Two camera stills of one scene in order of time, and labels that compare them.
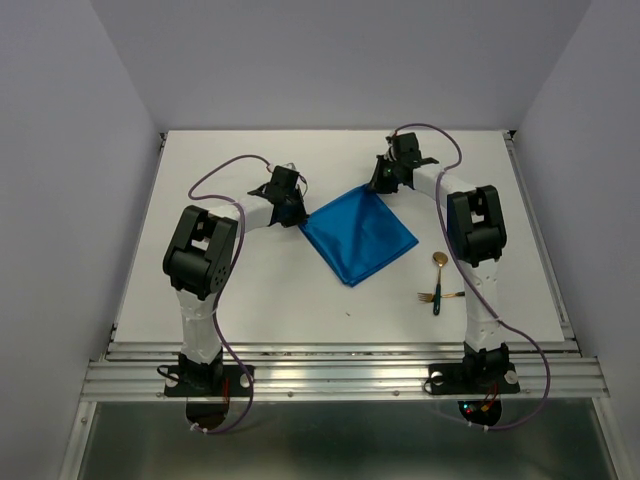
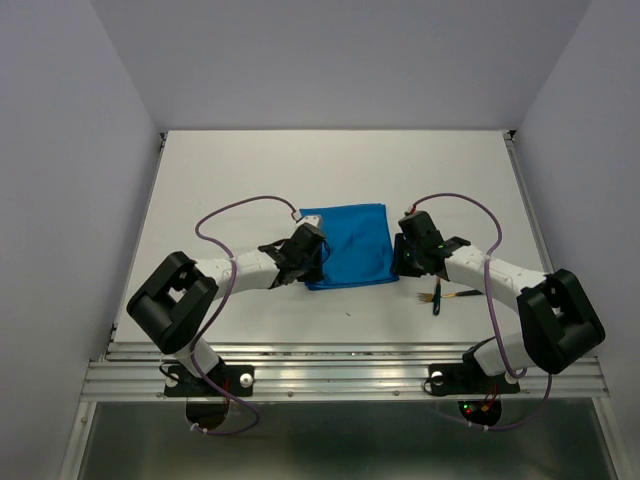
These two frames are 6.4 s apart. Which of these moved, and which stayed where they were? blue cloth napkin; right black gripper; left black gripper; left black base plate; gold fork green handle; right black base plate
Moved: right black gripper; left black gripper; blue cloth napkin
Stayed: right black base plate; gold fork green handle; left black base plate
